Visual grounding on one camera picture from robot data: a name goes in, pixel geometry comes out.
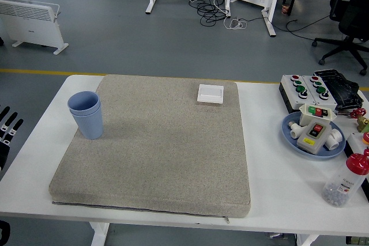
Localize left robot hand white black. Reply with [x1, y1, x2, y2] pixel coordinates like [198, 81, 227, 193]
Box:
[0, 105, 24, 173]

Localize blue ribbed plastic cup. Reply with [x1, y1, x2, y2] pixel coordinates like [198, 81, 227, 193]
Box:
[67, 90, 101, 116]
[69, 103, 104, 141]

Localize white panel heater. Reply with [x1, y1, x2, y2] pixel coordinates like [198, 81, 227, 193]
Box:
[0, 0, 69, 55]

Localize white table leg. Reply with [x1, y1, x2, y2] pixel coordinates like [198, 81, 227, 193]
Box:
[296, 233, 319, 246]
[89, 222, 110, 246]

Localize grey-brown cushion mat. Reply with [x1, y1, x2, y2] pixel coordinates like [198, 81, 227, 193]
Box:
[48, 74, 251, 224]

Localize blue round plate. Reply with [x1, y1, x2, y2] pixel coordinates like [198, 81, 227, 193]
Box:
[281, 111, 347, 161]

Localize white four-button control box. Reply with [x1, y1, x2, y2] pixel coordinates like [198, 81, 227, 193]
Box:
[278, 74, 318, 113]
[307, 75, 337, 111]

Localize white pipe tee fitting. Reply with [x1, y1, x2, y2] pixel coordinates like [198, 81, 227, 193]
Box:
[325, 128, 344, 151]
[288, 121, 303, 140]

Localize clear bottle red cap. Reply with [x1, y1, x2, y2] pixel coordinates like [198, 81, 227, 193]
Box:
[322, 148, 369, 208]

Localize black foot pedal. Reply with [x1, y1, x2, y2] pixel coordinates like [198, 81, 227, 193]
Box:
[313, 69, 363, 114]

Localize emergency stop button box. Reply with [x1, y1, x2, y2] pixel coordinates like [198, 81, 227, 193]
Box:
[344, 132, 369, 172]

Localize brass valve red handwheel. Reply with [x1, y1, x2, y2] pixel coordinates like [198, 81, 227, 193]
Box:
[351, 108, 369, 133]

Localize black office chair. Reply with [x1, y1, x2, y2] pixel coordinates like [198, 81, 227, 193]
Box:
[311, 0, 369, 76]

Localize white wall switch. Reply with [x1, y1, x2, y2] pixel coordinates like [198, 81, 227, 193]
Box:
[197, 84, 225, 104]

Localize white cable coil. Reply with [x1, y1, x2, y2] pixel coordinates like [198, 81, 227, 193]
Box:
[224, 17, 248, 31]

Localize beige red-black push-button switch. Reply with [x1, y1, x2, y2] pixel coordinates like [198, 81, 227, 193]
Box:
[296, 119, 331, 154]

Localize beige green-red push-button switch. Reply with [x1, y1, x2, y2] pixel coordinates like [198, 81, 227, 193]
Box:
[298, 103, 337, 127]

